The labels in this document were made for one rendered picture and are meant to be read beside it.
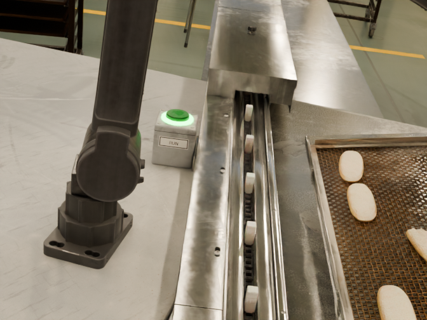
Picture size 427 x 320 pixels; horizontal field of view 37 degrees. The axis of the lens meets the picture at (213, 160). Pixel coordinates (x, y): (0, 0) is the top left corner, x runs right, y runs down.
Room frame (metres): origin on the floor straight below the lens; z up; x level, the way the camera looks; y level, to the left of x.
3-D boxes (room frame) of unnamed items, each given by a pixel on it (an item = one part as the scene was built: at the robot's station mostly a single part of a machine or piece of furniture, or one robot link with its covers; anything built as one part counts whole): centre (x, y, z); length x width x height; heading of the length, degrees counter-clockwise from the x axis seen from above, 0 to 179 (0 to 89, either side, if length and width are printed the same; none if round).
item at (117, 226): (0.72, 0.15, 0.86); 0.12 x 0.09 x 0.08; 169
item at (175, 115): (0.99, 0.07, 0.90); 0.04 x 0.04 x 0.02
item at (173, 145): (0.99, 0.07, 0.84); 0.08 x 0.08 x 0.11; 1
